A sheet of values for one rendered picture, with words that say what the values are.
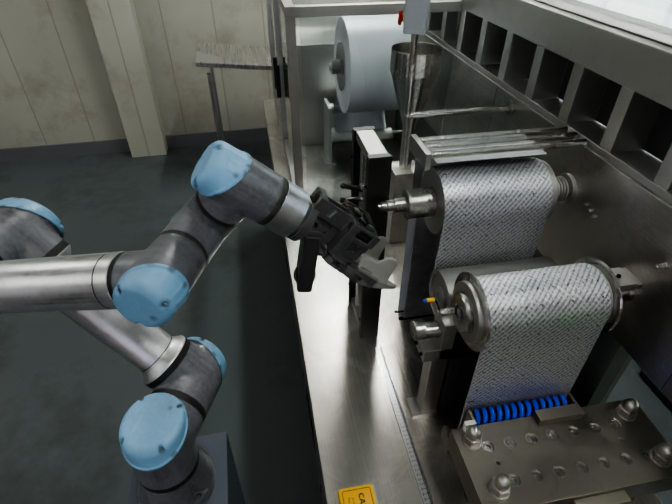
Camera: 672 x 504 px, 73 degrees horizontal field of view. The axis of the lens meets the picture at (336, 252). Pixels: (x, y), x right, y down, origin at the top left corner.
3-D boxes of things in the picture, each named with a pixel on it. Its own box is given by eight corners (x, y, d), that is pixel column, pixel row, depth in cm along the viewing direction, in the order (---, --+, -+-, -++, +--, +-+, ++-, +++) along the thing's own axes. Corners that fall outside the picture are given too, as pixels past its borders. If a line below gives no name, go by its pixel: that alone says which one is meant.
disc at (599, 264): (558, 297, 98) (580, 241, 89) (560, 296, 98) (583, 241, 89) (602, 349, 87) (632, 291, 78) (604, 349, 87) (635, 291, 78)
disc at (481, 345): (448, 311, 95) (460, 255, 86) (450, 311, 95) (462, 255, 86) (478, 368, 83) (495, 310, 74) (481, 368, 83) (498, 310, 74)
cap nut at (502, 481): (484, 481, 82) (490, 468, 79) (503, 477, 82) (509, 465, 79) (494, 502, 79) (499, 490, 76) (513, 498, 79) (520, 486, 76)
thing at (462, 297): (469, 337, 81) (452, 328, 88) (480, 335, 81) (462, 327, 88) (465, 295, 80) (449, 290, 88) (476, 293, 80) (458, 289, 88)
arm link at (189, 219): (139, 255, 64) (176, 212, 58) (176, 212, 73) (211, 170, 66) (186, 289, 66) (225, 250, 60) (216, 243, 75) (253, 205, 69)
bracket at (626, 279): (596, 275, 89) (600, 267, 87) (623, 272, 89) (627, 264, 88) (613, 293, 85) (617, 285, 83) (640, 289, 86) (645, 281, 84)
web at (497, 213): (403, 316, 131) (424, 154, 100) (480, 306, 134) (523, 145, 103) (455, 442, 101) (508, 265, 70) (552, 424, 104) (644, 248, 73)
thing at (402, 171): (374, 226, 168) (384, 64, 133) (410, 222, 170) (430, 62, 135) (384, 249, 157) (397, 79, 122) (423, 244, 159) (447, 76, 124)
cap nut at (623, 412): (611, 407, 93) (619, 393, 91) (627, 404, 94) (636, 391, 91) (623, 423, 91) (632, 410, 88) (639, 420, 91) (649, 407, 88)
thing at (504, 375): (462, 410, 94) (480, 351, 83) (567, 392, 97) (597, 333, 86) (463, 412, 94) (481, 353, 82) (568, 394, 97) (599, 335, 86)
